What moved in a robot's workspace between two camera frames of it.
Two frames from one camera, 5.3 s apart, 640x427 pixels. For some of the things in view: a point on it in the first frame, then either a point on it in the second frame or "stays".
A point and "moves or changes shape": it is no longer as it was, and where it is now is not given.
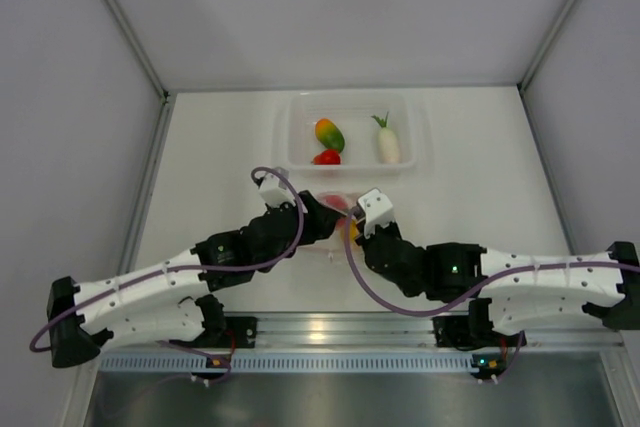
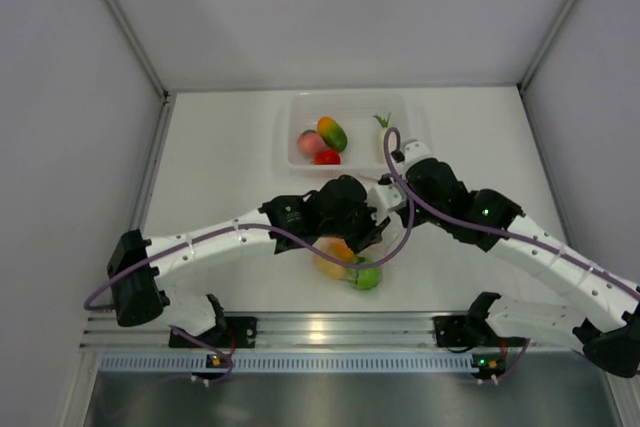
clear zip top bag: [344, 237] moves or changes shape
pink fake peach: [336, 201] moves or changes shape
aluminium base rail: [415, 331] stays
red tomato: [327, 157] stays
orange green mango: [329, 135] stays
